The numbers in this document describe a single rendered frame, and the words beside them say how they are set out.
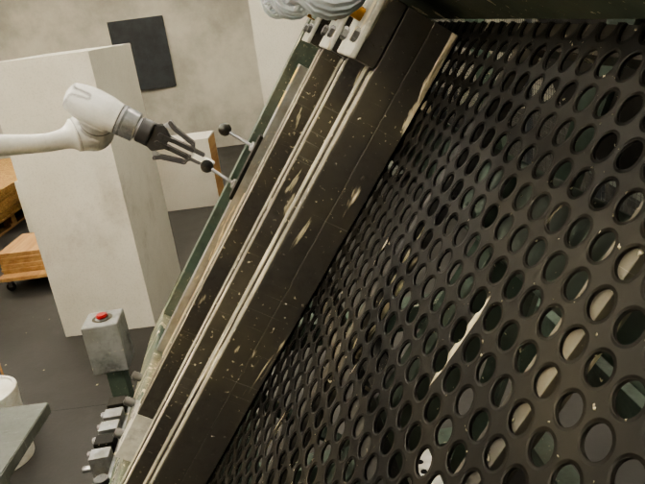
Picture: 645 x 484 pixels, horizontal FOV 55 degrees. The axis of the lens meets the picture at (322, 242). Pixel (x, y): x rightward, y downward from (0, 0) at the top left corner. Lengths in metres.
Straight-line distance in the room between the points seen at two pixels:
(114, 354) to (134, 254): 1.90
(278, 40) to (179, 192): 2.27
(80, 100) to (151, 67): 7.94
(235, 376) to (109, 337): 1.37
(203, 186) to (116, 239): 2.71
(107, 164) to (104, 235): 0.46
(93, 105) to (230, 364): 1.16
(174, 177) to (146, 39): 3.53
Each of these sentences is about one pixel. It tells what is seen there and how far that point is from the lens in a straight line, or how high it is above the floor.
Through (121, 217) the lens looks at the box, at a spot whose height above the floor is 0.77.
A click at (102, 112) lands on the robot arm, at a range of 1.85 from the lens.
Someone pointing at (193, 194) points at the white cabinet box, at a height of 0.15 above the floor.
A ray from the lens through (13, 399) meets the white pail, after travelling 3.23.
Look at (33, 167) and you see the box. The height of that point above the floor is 1.14.
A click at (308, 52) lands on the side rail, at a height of 1.69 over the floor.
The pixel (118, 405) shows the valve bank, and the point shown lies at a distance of 2.05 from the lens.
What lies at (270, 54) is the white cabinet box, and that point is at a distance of 5.16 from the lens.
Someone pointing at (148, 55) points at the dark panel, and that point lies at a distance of 9.78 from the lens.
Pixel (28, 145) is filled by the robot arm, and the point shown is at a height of 1.55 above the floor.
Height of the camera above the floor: 1.81
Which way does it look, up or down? 21 degrees down
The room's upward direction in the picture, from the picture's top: 7 degrees counter-clockwise
